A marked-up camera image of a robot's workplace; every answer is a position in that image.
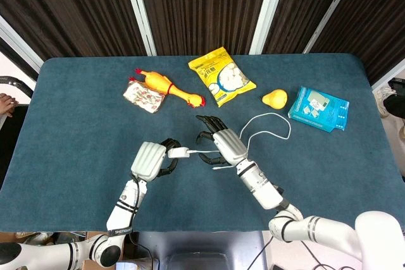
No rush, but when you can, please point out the yellow toy pear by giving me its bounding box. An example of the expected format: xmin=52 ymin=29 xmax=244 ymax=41
xmin=261 ymin=89 xmax=289 ymax=110

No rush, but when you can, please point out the yellow snack bag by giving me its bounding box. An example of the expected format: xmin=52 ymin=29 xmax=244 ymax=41
xmin=187 ymin=46 xmax=257 ymax=108

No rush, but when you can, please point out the blue cardboard product box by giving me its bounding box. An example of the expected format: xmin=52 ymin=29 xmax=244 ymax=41
xmin=287 ymin=85 xmax=351 ymax=133

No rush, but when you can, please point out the white partition frame post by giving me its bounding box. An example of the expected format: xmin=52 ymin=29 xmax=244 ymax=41
xmin=0 ymin=15 xmax=44 ymax=71
xmin=249 ymin=0 xmax=287 ymax=56
xmin=302 ymin=0 xmax=361 ymax=54
xmin=120 ymin=0 xmax=158 ymax=57
xmin=371 ymin=59 xmax=405 ymax=91

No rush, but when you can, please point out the foil packet with red prints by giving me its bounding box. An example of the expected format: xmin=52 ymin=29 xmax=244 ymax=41
xmin=122 ymin=80 xmax=167 ymax=114

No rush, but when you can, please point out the white cable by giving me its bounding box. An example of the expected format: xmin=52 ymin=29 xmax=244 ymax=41
xmin=189 ymin=112 xmax=292 ymax=170

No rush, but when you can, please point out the brown ribbed partition panel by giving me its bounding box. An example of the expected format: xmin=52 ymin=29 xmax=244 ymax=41
xmin=0 ymin=0 xmax=149 ymax=62
xmin=261 ymin=0 xmax=352 ymax=55
xmin=134 ymin=0 xmax=273 ymax=56
xmin=311 ymin=0 xmax=405 ymax=86

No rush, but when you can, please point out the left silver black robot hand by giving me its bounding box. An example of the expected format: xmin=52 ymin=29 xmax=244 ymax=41
xmin=130 ymin=137 xmax=184 ymax=181

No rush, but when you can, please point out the black curved tube rail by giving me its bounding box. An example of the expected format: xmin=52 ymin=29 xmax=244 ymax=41
xmin=0 ymin=75 xmax=34 ymax=99

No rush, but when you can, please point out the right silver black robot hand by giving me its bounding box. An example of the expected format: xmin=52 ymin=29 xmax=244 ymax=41
xmin=195 ymin=114 xmax=251 ymax=167

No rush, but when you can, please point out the blue felt table cover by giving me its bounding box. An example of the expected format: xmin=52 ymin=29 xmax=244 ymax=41
xmin=0 ymin=54 xmax=405 ymax=233

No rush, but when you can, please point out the bystander bare hand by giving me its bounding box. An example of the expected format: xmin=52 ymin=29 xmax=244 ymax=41
xmin=0 ymin=92 xmax=19 ymax=118

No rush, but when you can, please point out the white laced sneaker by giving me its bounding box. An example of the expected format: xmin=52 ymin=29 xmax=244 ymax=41
xmin=375 ymin=86 xmax=398 ymax=118

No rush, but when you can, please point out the yellow rubber chicken toy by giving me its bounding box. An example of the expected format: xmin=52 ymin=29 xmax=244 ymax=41
xmin=128 ymin=68 xmax=206 ymax=109

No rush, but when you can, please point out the white charger block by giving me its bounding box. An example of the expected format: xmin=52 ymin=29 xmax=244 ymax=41
xmin=167 ymin=146 xmax=191 ymax=159

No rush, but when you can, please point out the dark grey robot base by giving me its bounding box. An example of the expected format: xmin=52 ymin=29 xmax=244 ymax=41
xmin=126 ymin=231 xmax=270 ymax=270

